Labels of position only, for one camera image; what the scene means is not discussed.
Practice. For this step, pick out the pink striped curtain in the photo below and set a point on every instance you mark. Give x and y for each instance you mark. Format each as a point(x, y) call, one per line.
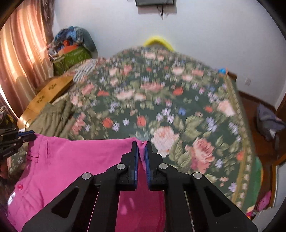
point(25, 63)

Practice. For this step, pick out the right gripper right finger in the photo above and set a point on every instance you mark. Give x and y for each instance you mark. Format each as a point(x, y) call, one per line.
point(192, 202)

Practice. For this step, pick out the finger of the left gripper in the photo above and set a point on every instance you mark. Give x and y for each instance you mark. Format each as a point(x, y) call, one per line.
point(27, 138)
point(26, 133)

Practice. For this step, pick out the grey clothes on floor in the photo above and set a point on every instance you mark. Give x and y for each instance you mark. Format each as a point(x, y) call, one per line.
point(268, 124)

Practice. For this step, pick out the wooden lap desk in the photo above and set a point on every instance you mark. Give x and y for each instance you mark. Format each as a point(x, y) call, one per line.
point(48, 94)

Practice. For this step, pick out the olive green folded pants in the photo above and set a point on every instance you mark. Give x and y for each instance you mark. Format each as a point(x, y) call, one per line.
point(55, 120)

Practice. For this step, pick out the green storage basket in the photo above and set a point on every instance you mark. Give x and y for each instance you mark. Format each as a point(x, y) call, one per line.
point(68, 60)

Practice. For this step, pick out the floral bed cover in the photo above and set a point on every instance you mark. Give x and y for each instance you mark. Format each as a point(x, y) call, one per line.
point(192, 115)

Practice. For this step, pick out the striped patchwork blanket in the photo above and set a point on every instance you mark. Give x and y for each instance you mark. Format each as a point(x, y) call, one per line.
point(81, 70)

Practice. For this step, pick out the yellow foam headboard tube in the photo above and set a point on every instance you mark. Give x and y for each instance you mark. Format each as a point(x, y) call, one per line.
point(158, 40)

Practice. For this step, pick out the pink pants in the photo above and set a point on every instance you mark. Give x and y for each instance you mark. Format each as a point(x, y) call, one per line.
point(54, 163)

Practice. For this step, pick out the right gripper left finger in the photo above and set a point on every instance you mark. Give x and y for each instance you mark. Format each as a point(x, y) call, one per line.
point(90, 203)

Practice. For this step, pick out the wall mounted black screen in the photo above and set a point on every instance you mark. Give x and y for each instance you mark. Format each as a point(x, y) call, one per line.
point(141, 3)

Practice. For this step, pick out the pile of clothes on basket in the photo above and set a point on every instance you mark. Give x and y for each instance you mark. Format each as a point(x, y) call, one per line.
point(71, 36)

